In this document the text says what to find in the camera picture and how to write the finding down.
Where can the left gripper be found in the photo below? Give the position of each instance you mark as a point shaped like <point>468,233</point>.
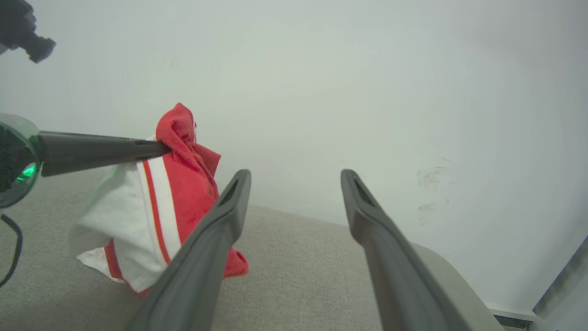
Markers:
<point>16,156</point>

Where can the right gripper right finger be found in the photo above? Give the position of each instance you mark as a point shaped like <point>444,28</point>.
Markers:
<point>395,276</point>

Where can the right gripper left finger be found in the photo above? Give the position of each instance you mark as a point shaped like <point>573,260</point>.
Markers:
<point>202,266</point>

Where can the red and white garment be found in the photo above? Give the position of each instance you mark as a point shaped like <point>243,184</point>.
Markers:
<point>193,193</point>

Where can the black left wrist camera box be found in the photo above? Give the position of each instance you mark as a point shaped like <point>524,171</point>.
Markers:
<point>18,23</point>

